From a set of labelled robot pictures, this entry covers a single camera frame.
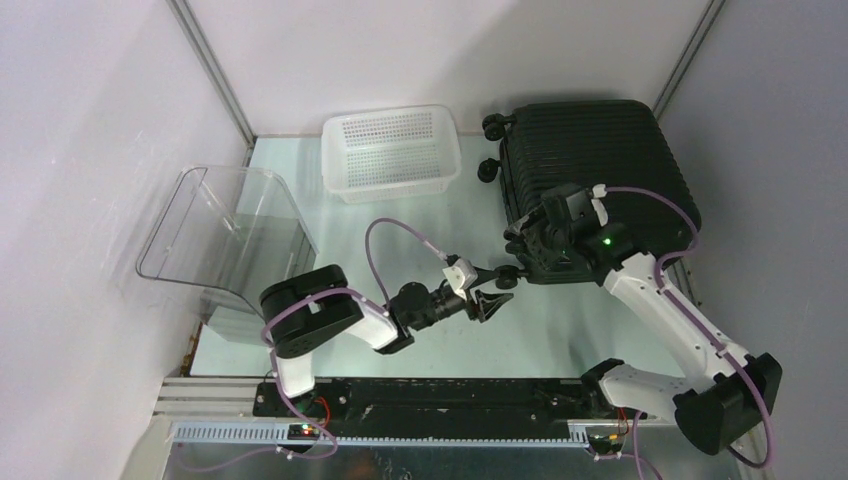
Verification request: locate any black ribbed hard-shell suitcase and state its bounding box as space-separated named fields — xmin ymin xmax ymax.
xmin=478 ymin=100 xmax=701 ymax=285

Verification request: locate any clear acrylic bin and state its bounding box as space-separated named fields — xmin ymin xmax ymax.
xmin=135 ymin=165 xmax=316 ymax=345

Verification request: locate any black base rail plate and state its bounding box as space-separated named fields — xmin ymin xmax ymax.
xmin=292 ymin=377 xmax=635 ymax=441

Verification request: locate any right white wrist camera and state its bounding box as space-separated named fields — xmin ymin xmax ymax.
xmin=590 ymin=184 xmax=609 ymax=227

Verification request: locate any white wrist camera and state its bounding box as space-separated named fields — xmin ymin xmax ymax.
xmin=443 ymin=258 xmax=478 ymax=295
xmin=590 ymin=184 xmax=609 ymax=227

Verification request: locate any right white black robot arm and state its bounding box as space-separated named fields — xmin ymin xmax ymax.
xmin=504 ymin=184 xmax=782 ymax=455

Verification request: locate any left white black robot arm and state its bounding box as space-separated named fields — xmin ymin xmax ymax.
xmin=259 ymin=262 xmax=528 ymax=417

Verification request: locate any white perforated plastic basket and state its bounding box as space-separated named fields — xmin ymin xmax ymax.
xmin=321 ymin=105 xmax=462 ymax=204

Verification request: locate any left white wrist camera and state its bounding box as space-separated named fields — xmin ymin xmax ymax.
xmin=443 ymin=258 xmax=478 ymax=295

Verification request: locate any aluminium frame rail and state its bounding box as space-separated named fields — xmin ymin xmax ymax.
xmin=154 ymin=377 xmax=695 ymax=453

